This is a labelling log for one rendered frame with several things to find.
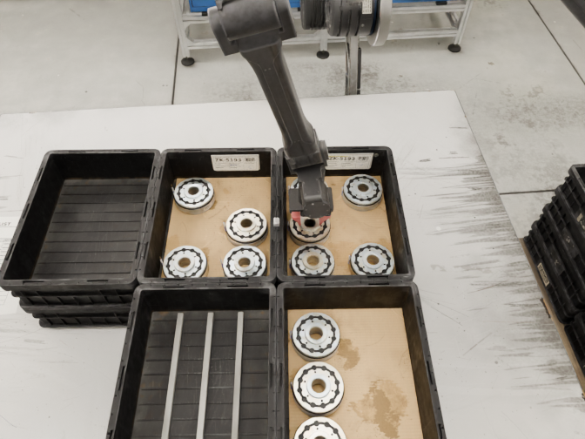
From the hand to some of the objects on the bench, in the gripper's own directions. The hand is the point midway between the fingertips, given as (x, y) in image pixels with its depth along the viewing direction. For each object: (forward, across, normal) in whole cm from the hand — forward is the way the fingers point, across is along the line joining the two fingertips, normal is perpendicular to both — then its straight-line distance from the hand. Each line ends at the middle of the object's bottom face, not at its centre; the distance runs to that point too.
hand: (309, 221), depth 121 cm
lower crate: (+17, +53, -1) cm, 56 cm away
